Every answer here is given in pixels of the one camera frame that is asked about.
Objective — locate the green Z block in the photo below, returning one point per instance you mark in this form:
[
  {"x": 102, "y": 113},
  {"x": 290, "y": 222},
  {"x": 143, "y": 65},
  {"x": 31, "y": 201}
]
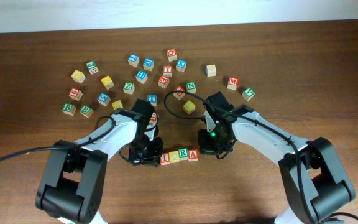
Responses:
[{"x": 128, "y": 88}]

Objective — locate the yellow block upper left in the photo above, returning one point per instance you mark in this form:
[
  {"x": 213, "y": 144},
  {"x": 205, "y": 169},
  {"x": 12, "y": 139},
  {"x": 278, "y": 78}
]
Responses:
[{"x": 78, "y": 76}]

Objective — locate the green N block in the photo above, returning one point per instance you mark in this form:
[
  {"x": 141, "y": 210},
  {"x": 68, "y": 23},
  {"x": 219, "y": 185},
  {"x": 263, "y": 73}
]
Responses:
[{"x": 191, "y": 87}]

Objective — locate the red I block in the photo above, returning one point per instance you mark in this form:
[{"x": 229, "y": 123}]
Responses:
[{"x": 164, "y": 159}]

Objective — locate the green J block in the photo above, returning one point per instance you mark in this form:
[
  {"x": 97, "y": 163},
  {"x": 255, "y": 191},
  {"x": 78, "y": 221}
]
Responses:
[{"x": 92, "y": 67}]

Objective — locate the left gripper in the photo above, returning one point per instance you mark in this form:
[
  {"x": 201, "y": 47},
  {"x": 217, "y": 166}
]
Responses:
[{"x": 151, "y": 158}]

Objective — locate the red A block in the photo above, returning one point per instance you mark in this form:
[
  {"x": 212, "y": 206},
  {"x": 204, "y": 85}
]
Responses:
[{"x": 193, "y": 155}]

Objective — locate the green B block far left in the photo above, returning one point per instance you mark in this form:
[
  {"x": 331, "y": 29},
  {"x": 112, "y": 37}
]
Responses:
[{"x": 69, "y": 109}]

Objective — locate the red Y block lower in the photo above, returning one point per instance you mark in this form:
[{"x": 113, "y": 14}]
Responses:
[{"x": 179, "y": 92}]

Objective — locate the yellow C block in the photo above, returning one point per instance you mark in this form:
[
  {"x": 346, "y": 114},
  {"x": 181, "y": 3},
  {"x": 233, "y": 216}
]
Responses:
[{"x": 174, "y": 157}]

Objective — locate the yellow S block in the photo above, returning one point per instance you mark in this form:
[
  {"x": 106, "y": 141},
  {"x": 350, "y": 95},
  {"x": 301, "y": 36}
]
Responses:
[{"x": 117, "y": 104}]

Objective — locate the plain wooden block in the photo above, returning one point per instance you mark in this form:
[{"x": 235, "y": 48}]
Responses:
[{"x": 211, "y": 70}]

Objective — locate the green V block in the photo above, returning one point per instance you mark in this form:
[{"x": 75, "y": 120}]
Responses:
[{"x": 248, "y": 94}]

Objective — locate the red Q block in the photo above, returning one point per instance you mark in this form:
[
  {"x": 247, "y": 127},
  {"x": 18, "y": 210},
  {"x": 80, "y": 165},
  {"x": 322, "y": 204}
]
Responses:
[{"x": 171, "y": 55}]

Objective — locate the red y block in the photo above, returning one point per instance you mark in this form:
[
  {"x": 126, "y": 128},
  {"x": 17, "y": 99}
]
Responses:
[
  {"x": 167, "y": 70},
  {"x": 179, "y": 92}
]

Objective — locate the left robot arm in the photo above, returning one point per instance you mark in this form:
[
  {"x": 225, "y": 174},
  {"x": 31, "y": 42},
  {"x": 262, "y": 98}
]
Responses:
[{"x": 72, "y": 184}]

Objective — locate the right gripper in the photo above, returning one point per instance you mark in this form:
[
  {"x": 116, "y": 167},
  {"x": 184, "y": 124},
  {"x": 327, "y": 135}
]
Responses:
[{"x": 205, "y": 147}]

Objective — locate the blue T block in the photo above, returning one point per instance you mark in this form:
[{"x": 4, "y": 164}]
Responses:
[{"x": 152, "y": 99}]

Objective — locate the red M block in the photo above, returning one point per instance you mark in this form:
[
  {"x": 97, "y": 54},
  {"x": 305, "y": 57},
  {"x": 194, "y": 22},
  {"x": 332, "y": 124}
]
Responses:
[{"x": 232, "y": 83}]

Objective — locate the blue D block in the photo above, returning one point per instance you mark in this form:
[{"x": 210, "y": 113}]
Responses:
[{"x": 148, "y": 64}]

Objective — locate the green R block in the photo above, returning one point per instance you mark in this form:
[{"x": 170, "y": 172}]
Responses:
[{"x": 183, "y": 154}]

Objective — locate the blue H block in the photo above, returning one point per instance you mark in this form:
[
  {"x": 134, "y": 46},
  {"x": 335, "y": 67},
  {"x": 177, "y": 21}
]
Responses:
[{"x": 141, "y": 76}]

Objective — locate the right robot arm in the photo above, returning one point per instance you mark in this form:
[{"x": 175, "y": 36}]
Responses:
[{"x": 315, "y": 181}]

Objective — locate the red U block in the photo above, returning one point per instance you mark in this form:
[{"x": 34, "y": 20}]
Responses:
[{"x": 154, "y": 118}]

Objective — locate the red Y block upper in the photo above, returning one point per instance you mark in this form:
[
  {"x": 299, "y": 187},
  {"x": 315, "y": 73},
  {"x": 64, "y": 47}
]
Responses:
[{"x": 167, "y": 70}]

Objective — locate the blue L block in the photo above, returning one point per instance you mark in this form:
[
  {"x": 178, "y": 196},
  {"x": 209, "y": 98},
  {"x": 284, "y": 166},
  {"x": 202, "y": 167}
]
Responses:
[{"x": 133, "y": 60}]

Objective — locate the red E block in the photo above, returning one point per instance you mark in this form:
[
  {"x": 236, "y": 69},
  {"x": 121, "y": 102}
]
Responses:
[{"x": 163, "y": 81}]

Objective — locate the red 6 block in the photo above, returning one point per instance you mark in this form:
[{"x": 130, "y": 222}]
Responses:
[{"x": 75, "y": 94}]

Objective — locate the yellow block centre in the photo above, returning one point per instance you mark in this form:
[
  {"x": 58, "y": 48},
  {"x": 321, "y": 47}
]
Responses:
[{"x": 189, "y": 107}]

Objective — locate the yellow block middle left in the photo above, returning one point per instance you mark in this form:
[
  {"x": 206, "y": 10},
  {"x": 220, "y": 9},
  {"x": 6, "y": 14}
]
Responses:
[{"x": 107, "y": 82}]

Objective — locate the blue X block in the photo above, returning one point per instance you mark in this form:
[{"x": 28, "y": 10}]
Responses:
[{"x": 181, "y": 65}]

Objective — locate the green b block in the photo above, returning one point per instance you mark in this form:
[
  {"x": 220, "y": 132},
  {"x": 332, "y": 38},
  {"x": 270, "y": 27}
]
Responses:
[
  {"x": 69, "y": 109},
  {"x": 86, "y": 111}
]

